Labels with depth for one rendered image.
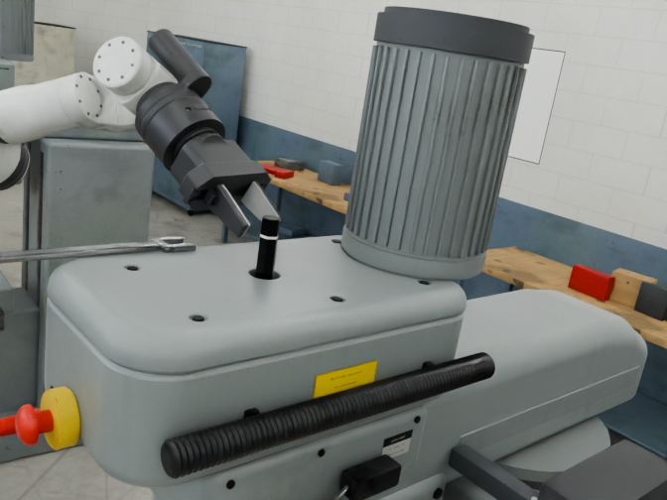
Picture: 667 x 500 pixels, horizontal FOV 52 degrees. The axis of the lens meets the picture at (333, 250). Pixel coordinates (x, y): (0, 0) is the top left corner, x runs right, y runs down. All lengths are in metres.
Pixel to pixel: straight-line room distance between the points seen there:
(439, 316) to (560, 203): 4.62
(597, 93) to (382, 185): 4.52
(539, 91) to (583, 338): 4.41
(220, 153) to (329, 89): 6.41
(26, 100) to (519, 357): 0.78
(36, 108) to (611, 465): 0.84
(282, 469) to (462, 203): 0.38
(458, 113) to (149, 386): 0.47
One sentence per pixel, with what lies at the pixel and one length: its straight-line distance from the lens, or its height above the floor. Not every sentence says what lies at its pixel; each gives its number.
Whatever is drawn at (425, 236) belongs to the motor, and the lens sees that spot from 0.86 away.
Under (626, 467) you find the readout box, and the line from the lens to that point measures 0.93.
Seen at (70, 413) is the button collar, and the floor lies 1.78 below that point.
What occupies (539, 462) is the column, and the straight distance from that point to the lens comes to 1.22.
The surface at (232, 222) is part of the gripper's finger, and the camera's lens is 0.78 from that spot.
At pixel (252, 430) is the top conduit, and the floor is 1.80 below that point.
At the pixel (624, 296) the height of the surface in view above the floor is 0.94.
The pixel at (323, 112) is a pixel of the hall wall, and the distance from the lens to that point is 7.27.
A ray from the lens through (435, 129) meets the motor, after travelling 0.84.
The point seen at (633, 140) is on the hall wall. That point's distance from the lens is 5.17.
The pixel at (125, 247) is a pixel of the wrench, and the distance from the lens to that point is 0.83.
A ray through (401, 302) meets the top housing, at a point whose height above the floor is 1.89.
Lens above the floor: 2.15
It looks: 16 degrees down
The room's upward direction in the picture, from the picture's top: 9 degrees clockwise
